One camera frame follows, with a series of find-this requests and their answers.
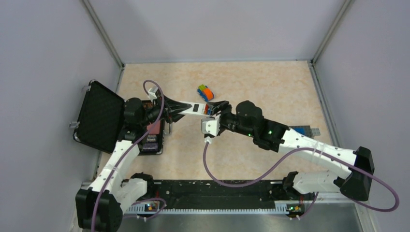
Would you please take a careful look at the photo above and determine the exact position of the white remote control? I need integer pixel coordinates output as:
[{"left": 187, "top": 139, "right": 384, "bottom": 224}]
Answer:
[{"left": 180, "top": 101, "right": 207, "bottom": 116}]

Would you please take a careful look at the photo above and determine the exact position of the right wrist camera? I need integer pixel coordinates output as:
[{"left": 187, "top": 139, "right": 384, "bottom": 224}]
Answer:
[{"left": 201, "top": 115, "right": 220, "bottom": 144}]

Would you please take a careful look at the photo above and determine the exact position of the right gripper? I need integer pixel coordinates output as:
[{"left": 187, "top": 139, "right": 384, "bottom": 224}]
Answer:
[{"left": 206, "top": 102, "right": 255, "bottom": 138}]

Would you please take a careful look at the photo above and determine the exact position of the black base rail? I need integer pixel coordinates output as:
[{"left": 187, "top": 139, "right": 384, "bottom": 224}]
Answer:
[{"left": 126, "top": 180, "right": 315, "bottom": 218}]

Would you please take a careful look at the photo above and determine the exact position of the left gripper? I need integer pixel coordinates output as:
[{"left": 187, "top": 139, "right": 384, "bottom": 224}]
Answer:
[{"left": 140, "top": 93, "right": 192, "bottom": 127}]

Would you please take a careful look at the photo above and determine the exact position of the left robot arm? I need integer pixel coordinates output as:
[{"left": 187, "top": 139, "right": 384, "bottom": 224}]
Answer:
[{"left": 75, "top": 97, "right": 195, "bottom": 232}]

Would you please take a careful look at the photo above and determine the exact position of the black open case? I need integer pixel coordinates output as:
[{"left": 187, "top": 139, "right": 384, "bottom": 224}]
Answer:
[{"left": 73, "top": 81, "right": 155, "bottom": 153}]

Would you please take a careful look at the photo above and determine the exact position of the blue brick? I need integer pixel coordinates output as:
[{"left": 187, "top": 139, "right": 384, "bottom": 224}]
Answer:
[{"left": 293, "top": 127, "right": 306, "bottom": 135}]

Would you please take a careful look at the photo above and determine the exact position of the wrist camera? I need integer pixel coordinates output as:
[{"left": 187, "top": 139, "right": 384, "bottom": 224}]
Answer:
[
  {"left": 201, "top": 115, "right": 220, "bottom": 144},
  {"left": 147, "top": 87, "right": 162, "bottom": 102}
]

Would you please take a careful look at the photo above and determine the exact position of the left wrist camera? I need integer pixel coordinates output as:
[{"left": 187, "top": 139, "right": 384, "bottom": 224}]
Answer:
[{"left": 147, "top": 87, "right": 162, "bottom": 102}]

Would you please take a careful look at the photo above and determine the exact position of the colourful toy car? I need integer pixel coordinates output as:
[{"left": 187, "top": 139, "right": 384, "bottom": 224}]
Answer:
[{"left": 197, "top": 85, "right": 215, "bottom": 102}]

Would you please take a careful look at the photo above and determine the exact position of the grey brick baseplate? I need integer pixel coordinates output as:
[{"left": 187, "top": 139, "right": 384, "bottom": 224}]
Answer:
[{"left": 290, "top": 126, "right": 321, "bottom": 138}]

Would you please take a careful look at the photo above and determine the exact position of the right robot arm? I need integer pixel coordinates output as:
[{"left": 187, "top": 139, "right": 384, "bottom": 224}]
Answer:
[{"left": 204, "top": 100, "right": 374, "bottom": 202}]

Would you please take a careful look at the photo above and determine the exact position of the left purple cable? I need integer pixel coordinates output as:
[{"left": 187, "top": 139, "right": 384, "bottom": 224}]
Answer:
[{"left": 90, "top": 80, "right": 167, "bottom": 232}]

